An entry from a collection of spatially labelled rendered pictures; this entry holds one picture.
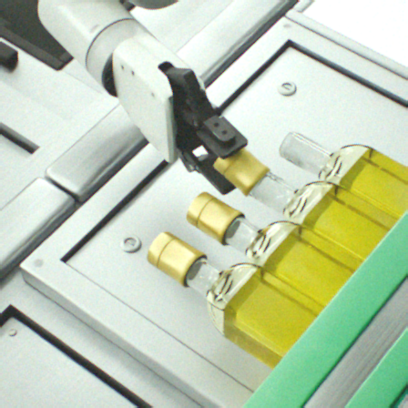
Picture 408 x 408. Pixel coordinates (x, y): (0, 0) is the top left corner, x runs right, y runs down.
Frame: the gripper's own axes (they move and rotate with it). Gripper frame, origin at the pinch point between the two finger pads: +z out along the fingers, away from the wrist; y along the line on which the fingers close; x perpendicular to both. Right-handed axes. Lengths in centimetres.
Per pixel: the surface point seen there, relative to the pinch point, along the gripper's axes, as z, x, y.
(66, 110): -28.9, -1.8, -17.6
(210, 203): 4.2, -4.8, 0.9
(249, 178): 3.9, 0.0, 0.7
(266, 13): -24.1, 25.1, -14.1
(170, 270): 7.2, -11.6, -0.1
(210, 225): 5.7, -6.0, 0.2
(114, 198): -11.1, -6.6, -12.7
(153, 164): -12.4, -0.5, -12.8
